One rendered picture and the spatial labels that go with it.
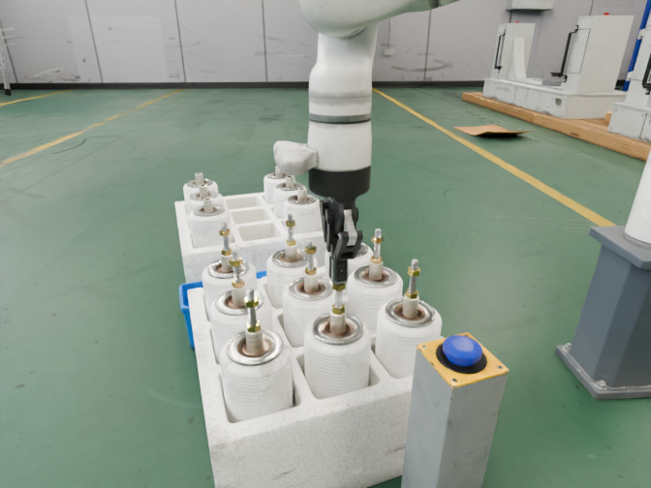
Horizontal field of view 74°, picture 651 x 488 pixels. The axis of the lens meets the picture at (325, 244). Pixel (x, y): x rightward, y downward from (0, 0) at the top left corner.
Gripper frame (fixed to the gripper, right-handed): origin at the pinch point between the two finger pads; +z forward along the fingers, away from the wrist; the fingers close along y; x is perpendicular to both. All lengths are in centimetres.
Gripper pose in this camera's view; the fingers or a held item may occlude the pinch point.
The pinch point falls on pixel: (338, 267)
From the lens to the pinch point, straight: 57.3
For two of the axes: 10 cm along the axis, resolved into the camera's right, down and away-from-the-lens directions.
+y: -2.3, -4.1, 8.8
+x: -9.7, 1.0, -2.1
